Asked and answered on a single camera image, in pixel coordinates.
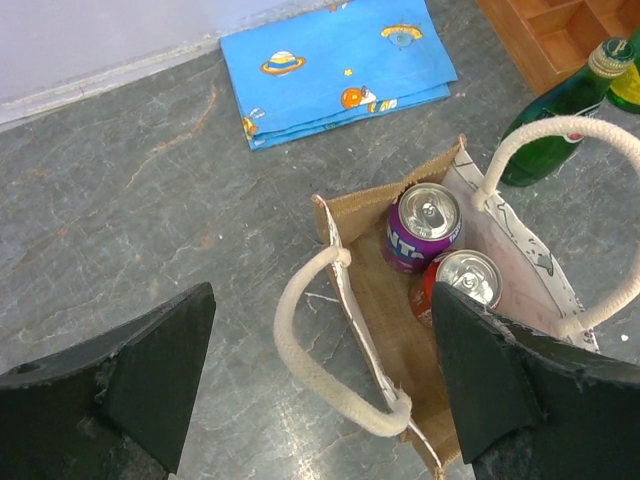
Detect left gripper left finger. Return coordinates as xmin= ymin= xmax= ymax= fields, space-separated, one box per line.
xmin=1 ymin=282 xmax=216 ymax=479

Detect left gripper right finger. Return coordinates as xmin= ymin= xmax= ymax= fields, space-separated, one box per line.
xmin=432 ymin=282 xmax=639 ymax=479

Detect burlap canvas tote bag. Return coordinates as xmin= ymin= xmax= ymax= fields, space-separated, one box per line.
xmin=274 ymin=116 xmax=639 ymax=479

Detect red cola can front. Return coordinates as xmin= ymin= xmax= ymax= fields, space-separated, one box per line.
xmin=409 ymin=249 xmax=503 ymax=328

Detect purple soda can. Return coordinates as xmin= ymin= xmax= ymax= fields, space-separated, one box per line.
xmin=382 ymin=182 xmax=462 ymax=274

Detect green glass bottle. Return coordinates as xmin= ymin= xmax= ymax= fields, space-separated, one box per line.
xmin=606 ymin=29 xmax=640 ymax=115
xmin=499 ymin=37 xmax=637 ymax=188

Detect orange compartment tray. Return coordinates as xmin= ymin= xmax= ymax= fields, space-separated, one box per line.
xmin=477 ymin=0 xmax=639 ymax=94

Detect blue patterned folded cloth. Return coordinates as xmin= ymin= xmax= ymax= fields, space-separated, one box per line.
xmin=221 ymin=0 xmax=457 ymax=150

